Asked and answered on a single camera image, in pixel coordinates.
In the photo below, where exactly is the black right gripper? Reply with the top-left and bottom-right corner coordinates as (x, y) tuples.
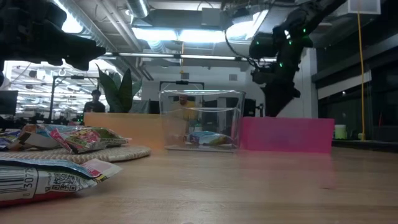
(248, 30), (313, 118)

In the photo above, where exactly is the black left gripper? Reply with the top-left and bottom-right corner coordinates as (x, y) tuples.
(0, 0), (107, 72)

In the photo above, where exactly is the red green granola bar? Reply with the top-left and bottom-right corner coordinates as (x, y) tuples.
(49, 126), (131, 155)

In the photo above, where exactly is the light blue granola bar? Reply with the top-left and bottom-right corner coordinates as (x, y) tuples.
(0, 157), (124, 208)
(185, 130), (234, 147)

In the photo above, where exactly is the blue white snack bag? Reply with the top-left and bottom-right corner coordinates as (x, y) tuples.
(17, 123), (85, 151)

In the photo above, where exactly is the red plastic bin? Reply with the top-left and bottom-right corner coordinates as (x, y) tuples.
(239, 116), (336, 155)

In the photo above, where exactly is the black computer monitor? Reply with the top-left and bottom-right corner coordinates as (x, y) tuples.
(243, 98), (265, 118)
(0, 90), (19, 116)

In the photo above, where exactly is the person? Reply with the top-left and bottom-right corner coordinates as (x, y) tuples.
(170, 94), (198, 125)
(83, 89), (106, 113)

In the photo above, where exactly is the green artificial plant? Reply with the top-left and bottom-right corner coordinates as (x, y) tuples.
(96, 63), (144, 113)

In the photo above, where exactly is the white green cup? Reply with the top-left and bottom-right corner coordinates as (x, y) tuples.
(334, 124), (348, 140)

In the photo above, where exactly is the clear plastic bin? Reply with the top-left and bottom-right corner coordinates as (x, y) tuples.
(158, 89), (247, 153)

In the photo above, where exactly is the orange plastic bin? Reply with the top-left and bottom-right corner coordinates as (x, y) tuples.
(83, 111), (165, 150)

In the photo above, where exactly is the round woven mat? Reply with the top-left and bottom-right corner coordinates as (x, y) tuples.
(0, 143), (152, 165)

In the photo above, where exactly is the black background rig frame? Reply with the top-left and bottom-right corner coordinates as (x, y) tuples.
(49, 74), (100, 124)
(159, 80), (205, 91)

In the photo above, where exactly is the yellow cord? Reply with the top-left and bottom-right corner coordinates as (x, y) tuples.
(357, 12), (366, 141)

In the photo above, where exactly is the black aluminium frame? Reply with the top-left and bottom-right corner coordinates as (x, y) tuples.
(102, 51), (277, 62)

